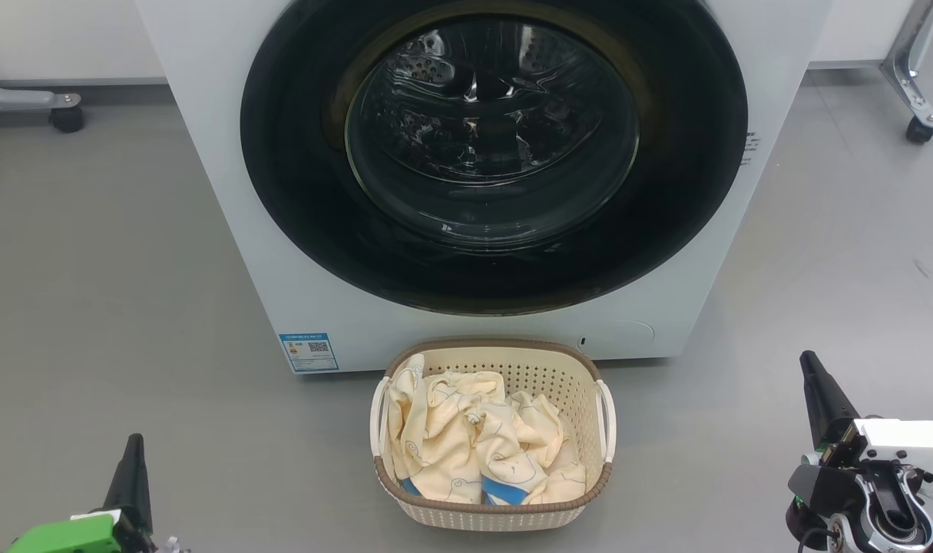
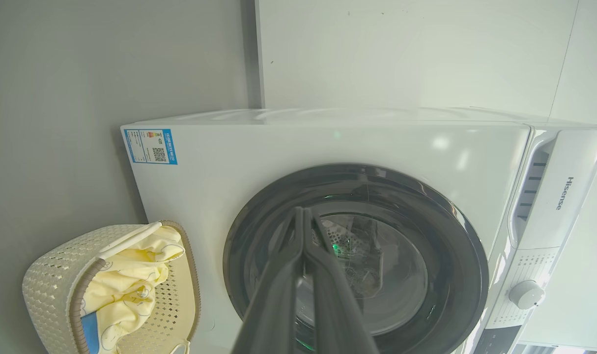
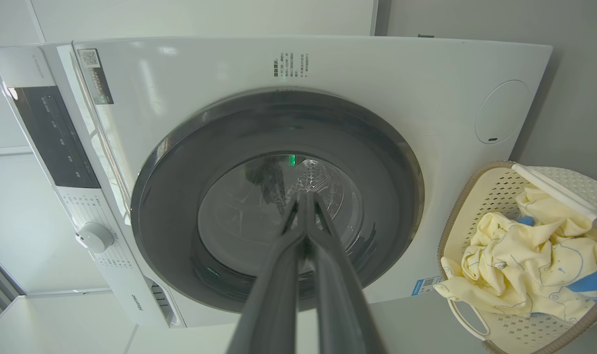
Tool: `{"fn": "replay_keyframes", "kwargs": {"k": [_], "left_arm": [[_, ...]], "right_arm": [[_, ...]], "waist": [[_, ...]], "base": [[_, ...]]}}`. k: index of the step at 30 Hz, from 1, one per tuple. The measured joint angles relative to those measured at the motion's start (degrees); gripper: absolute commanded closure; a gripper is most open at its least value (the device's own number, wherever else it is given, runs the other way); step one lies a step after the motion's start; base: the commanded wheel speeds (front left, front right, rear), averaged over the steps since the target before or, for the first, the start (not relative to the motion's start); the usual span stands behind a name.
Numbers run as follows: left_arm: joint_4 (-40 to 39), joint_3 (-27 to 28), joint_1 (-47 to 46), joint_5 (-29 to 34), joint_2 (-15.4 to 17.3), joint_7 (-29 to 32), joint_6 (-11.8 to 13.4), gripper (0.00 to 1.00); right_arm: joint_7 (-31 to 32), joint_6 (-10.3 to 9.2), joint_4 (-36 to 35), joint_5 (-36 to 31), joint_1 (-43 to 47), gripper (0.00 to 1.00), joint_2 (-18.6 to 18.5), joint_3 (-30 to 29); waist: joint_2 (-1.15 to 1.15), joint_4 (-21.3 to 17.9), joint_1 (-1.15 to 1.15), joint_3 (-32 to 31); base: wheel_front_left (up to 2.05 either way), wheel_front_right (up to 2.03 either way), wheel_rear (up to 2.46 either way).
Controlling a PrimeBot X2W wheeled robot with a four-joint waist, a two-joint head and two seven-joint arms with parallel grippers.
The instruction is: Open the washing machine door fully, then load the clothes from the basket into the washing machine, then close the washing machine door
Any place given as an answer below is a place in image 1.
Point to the white front-load washing machine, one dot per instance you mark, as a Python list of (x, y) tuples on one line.
[(666, 307)]

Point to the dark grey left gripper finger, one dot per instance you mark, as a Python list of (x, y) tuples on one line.
[(132, 484)]

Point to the grey partition foot with caster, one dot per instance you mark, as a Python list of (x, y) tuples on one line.
[(908, 69), (21, 98)]

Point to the cream garment with blue cuffs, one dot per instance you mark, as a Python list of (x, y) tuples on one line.
[(543, 430), (435, 430)]

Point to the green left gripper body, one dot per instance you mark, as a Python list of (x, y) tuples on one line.
[(67, 536)]

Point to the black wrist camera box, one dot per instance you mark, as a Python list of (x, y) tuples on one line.
[(815, 488)]

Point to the washing machine door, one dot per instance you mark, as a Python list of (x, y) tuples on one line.
[(297, 192)]

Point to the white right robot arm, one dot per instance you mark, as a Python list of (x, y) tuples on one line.
[(892, 522)]

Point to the blue energy label sticker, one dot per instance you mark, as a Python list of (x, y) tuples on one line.
[(309, 353)]

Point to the cream basket with brown rim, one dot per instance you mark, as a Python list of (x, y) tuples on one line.
[(574, 384)]

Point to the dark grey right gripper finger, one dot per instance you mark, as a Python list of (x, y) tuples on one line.
[(825, 407)]

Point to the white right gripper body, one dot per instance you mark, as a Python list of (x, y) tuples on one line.
[(908, 445)]

